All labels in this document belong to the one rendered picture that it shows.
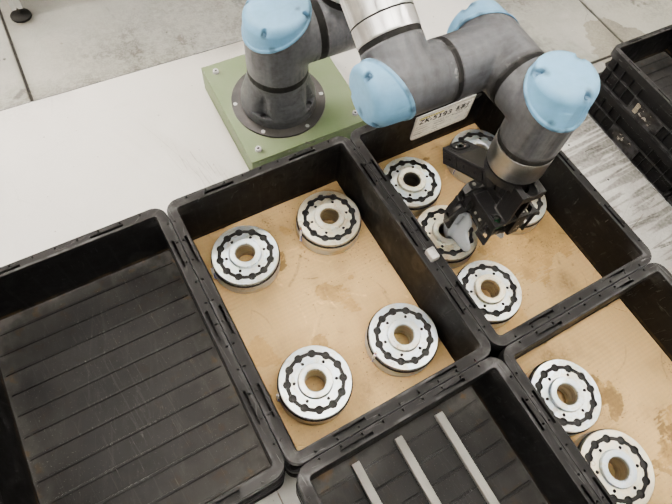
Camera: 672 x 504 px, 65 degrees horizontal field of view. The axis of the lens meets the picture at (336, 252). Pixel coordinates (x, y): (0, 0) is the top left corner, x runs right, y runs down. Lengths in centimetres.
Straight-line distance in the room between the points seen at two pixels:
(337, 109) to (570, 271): 54
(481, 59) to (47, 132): 88
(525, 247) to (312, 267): 36
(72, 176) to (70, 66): 130
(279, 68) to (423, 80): 43
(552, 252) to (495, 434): 32
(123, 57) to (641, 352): 206
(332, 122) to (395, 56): 51
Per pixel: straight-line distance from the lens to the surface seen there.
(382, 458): 77
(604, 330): 93
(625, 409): 91
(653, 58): 199
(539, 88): 60
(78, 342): 84
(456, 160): 79
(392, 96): 59
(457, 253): 85
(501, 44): 66
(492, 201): 76
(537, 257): 94
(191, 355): 80
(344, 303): 81
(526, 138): 64
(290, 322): 80
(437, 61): 62
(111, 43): 247
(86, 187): 113
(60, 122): 125
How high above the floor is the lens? 158
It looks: 62 degrees down
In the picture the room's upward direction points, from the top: 10 degrees clockwise
